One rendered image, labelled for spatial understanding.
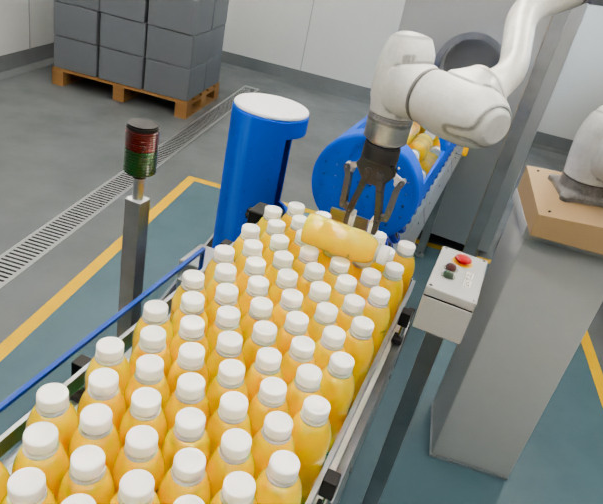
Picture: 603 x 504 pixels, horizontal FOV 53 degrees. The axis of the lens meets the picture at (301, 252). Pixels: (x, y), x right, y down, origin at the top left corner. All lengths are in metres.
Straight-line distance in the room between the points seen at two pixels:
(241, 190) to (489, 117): 1.37
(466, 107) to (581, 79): 5.90
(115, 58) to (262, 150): 3.29
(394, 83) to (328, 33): 5.69
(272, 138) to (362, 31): 4.68
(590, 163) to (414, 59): 0.92
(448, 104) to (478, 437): 1.56
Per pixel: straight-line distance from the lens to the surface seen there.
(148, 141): 1.20
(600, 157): 1.94
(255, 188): 2.24
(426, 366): 1.38
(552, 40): 2.82
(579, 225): 1.86
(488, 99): 1.06
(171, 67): 5.15
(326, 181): 1.58
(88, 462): 0.78
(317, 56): 6.88
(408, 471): 2.37
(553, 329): 2.11
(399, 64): 1.16
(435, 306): 1.20
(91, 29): 5.40
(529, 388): 2.25
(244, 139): 2.20
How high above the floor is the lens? 1.67
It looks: 29 degrees down
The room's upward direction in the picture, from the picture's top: 13 degrees clockwise
